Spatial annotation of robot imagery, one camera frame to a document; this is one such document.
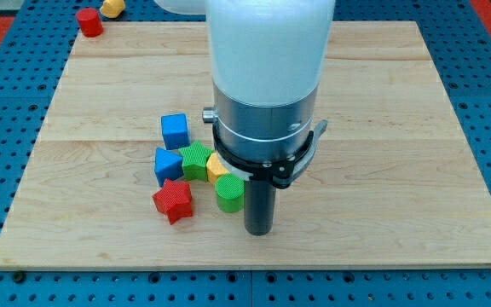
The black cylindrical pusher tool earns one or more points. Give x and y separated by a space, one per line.
259 200

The blue triangle block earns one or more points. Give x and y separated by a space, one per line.
167 165

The green star block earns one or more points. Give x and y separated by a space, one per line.
194 161

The wooden board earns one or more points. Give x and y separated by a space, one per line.
393 184

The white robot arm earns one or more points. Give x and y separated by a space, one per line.
266 58

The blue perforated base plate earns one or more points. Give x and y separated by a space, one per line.
32 57

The blue cube block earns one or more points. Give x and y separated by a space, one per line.
174 128

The yellow block near tool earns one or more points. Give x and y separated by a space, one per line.
215 169

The red star block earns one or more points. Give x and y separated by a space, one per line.
174 200

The red cylinder block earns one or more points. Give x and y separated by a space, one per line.
89 22

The green cylinder block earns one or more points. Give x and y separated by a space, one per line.
230 193

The yellow block at top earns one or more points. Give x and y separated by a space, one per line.
112 8

